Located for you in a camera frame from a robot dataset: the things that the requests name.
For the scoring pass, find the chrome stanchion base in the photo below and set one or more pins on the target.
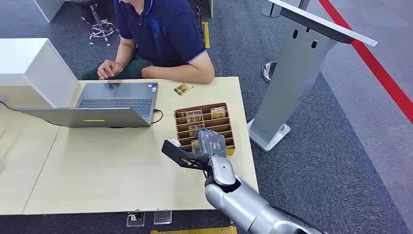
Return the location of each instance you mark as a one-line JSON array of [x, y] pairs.
[[267, 71]]

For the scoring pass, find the white cabinet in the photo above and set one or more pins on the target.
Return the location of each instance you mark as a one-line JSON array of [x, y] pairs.
[[29, 71]]

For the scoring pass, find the person's right hand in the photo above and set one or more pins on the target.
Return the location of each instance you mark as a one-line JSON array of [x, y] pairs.
[[109, 69]]

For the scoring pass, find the person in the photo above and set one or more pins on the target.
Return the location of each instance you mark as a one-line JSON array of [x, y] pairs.
[[161, 32]]

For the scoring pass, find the brown cardboard card holder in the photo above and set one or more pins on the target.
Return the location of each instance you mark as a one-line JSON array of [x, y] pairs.
[[213, 124]]

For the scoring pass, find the grey open laptop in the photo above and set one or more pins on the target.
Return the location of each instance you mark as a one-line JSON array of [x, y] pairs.
[[119, 100]]

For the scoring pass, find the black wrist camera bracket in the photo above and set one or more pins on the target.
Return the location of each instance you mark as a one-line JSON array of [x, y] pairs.
[[180, 155]]

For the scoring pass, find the grey kiosk stand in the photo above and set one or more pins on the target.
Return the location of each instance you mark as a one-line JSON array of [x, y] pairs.
[[290, 80]]

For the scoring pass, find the floor socket with black plug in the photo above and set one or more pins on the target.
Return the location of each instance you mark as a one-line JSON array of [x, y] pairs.
[[135, 219]]

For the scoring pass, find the white furniture corner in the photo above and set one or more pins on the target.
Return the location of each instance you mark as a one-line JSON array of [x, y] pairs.
[[48, 8]]

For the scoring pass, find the yellow object at desk foot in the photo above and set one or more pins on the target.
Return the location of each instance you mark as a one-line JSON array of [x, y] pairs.
[[193, 230]]

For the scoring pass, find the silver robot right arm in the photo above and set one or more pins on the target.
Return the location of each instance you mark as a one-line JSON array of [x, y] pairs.
[[238, 200]]

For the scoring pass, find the person's right forearm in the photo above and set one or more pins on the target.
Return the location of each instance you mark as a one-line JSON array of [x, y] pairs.
[[125, 53]]

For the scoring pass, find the person's left forearm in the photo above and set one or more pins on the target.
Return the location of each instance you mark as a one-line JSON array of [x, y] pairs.
[[187, 72]]

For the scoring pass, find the person's left hand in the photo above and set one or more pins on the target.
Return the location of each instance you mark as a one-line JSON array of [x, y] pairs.
[[147, 72]]

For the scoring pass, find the chrome base stool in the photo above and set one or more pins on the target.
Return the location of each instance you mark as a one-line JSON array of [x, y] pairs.
[[101, 29]]

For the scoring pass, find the grey floor socket cover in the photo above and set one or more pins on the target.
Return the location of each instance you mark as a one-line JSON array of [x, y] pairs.
[[162, 217]]

